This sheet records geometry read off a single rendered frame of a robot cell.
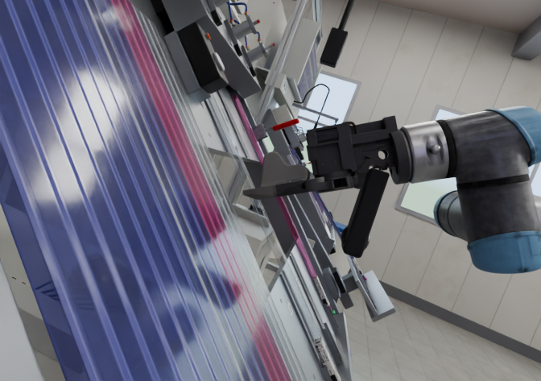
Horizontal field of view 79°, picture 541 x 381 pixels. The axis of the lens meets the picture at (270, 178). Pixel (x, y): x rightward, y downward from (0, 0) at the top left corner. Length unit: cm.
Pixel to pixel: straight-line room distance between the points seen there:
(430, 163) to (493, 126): 8
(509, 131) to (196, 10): 39
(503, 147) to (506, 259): 13
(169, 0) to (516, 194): 47
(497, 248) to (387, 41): 410
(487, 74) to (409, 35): 97
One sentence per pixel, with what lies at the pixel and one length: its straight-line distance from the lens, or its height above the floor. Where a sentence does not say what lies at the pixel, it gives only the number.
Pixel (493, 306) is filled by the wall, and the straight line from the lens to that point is 452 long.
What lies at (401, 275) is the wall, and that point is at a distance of 423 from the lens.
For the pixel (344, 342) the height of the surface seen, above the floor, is 73.
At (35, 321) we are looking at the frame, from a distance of 61.
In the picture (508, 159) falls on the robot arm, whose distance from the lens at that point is 45.
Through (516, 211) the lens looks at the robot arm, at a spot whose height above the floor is 104.
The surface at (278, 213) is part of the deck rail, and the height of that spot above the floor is 88.
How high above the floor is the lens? 99
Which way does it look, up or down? 3 degrees down
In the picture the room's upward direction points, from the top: 21 degrees clockwise
